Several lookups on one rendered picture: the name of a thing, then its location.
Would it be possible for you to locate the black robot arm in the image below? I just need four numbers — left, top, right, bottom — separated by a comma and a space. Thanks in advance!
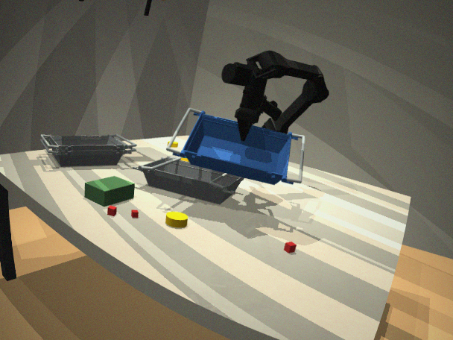
221, 51, 329, 133

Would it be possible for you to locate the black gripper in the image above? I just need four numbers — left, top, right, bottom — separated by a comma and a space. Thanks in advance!
235, 86, 265, 141

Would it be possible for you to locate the green block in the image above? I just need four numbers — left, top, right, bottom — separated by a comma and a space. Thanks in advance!
84, 176, 135, 207

